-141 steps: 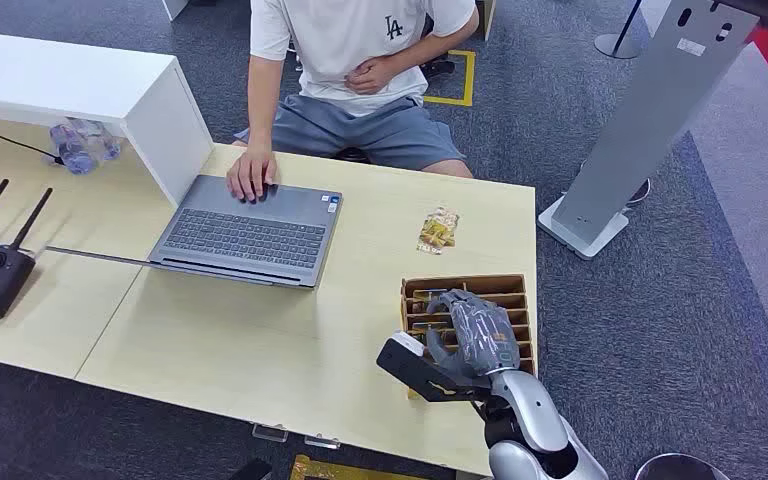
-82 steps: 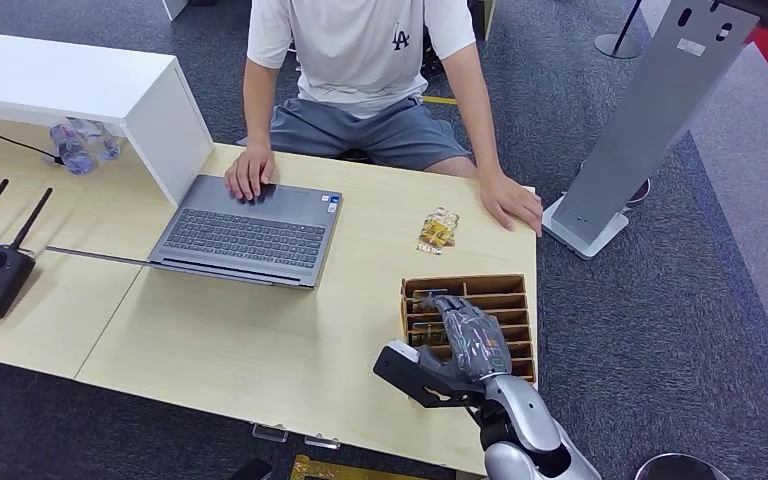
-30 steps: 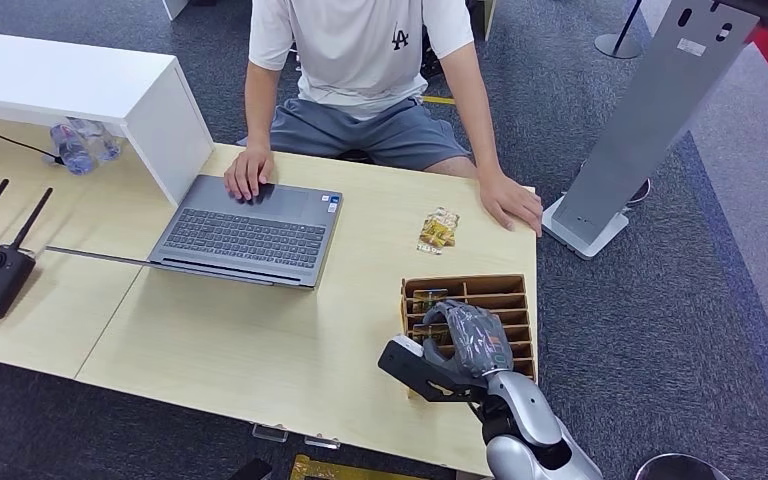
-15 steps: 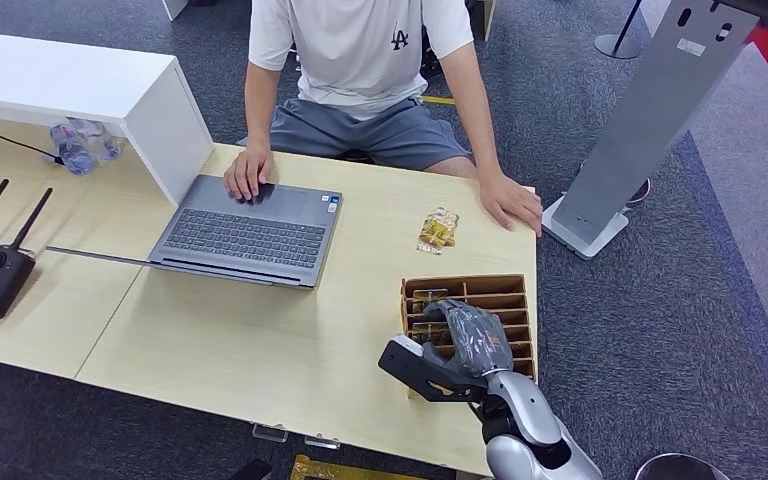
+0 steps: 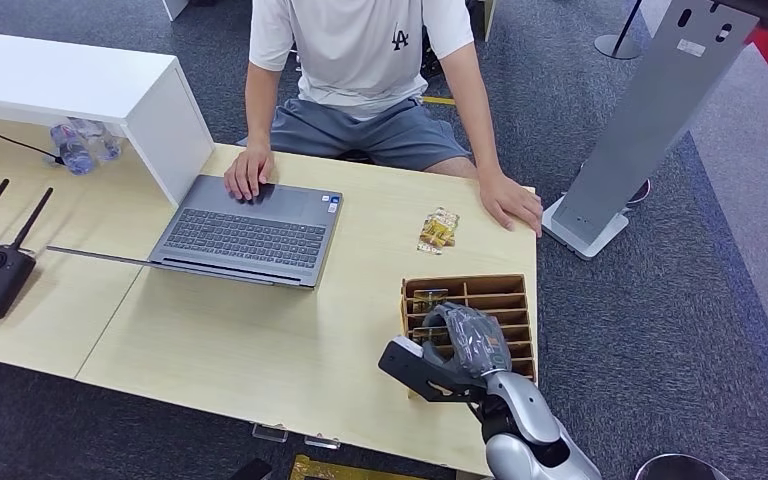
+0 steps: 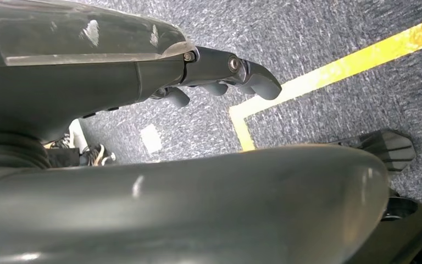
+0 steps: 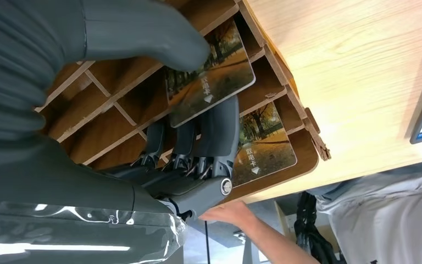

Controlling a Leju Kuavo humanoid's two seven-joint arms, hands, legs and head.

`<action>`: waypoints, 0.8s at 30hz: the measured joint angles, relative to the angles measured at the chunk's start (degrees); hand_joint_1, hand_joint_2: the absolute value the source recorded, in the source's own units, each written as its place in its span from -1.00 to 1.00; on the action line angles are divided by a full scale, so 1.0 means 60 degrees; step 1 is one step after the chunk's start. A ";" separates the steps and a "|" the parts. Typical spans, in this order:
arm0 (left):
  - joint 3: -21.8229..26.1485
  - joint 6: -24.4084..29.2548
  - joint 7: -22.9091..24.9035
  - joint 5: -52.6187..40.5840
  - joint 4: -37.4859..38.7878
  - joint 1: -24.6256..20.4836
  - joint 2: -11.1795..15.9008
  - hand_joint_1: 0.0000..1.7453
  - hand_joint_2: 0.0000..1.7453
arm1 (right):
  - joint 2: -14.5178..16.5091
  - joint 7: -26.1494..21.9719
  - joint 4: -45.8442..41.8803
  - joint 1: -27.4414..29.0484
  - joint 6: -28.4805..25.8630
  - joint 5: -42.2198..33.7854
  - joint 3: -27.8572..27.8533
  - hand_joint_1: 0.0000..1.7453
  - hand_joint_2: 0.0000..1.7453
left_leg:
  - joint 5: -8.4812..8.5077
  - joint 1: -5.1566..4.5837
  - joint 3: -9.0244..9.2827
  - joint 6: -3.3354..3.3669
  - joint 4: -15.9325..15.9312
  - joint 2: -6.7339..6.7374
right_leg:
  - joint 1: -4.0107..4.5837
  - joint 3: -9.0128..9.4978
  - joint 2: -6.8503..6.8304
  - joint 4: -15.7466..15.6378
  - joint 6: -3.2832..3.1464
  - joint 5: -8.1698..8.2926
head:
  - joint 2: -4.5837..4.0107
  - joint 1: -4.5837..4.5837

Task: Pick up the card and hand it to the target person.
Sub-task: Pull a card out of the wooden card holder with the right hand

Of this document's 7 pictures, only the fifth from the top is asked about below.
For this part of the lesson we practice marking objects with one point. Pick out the person's right hand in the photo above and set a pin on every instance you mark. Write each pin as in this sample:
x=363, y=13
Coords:
x=248, y=172

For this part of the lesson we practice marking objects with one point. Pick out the person's left hand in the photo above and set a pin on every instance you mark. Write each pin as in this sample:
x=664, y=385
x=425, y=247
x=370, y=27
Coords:
x=510, y=199

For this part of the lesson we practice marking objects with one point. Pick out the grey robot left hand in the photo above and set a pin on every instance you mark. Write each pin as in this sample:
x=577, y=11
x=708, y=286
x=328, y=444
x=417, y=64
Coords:
x=473, y=341

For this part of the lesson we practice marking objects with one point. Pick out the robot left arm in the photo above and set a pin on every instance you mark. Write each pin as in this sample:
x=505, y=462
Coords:
x=530, y=424

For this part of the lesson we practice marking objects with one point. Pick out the person's right forearm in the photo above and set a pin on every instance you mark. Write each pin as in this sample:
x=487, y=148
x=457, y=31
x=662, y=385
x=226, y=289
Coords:
x=259, y=112

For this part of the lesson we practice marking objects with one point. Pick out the person's left forearm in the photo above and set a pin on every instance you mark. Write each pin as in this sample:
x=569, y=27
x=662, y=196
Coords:
x=477, y=126

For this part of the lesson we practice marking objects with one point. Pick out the wooden slotted card box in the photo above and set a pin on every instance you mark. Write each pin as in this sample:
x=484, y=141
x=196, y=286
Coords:
x=490, y=298

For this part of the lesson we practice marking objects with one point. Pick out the person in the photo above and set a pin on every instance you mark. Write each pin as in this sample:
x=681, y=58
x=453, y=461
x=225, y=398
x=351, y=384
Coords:
x=357, y=60

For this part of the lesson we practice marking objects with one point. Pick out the grey open laptop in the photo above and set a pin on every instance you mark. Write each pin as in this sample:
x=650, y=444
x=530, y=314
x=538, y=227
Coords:
x=251, y=232

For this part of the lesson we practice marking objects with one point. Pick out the dark shoe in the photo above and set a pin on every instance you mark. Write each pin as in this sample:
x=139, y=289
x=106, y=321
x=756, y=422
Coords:
x=640, y=192

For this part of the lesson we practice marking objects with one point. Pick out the clear plastic water bottle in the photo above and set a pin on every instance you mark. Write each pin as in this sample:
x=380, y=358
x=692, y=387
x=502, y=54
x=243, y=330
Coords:
x=104, y=140
x=72, y=152

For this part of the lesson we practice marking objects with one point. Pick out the grey kiosk stand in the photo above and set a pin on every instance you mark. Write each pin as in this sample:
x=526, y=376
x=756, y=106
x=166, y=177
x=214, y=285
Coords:
x=649, y=112

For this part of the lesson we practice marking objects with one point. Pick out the white furniture panel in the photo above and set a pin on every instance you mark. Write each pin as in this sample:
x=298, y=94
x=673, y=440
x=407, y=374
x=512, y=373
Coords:
x=174, y=8

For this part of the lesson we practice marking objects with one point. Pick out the clear acrylic desk clip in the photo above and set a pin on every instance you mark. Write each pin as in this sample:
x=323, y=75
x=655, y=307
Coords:
x=322, y=442
x=270, y=433

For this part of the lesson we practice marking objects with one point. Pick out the beige wooden furniture panel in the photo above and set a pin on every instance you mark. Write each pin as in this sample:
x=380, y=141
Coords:
x=486, y=18

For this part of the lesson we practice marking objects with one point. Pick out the stanchion pole with round base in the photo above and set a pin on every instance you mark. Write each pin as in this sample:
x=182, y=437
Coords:
x=616, y=45

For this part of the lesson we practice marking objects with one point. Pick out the white desk shelf riser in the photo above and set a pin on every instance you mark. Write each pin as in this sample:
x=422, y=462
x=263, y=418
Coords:
x=59, y=79

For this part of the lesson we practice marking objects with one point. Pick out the round grey metal base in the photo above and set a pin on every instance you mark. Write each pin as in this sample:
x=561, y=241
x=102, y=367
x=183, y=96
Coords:
x=682, y=469

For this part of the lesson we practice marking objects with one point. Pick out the black angular floor object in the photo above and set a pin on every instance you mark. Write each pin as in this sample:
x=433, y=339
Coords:
x=251, y=470

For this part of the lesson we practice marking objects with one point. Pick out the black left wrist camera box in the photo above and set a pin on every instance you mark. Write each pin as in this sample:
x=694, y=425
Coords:
x=417, y=371

